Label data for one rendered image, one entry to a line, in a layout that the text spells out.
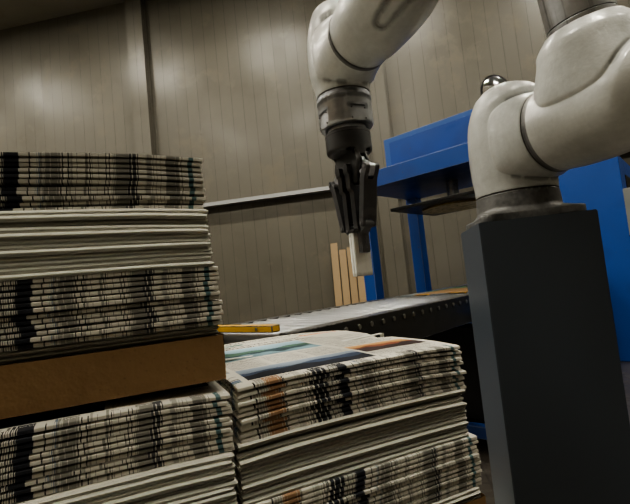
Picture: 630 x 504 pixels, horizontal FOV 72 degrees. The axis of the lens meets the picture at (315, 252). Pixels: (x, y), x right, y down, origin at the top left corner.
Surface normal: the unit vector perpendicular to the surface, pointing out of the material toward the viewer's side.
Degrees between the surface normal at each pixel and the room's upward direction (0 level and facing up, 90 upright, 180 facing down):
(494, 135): 87
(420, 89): 90
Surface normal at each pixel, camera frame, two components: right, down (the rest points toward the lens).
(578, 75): -0.89, 0.14
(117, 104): -0.17, -0.05
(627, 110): -0.53, 0.60
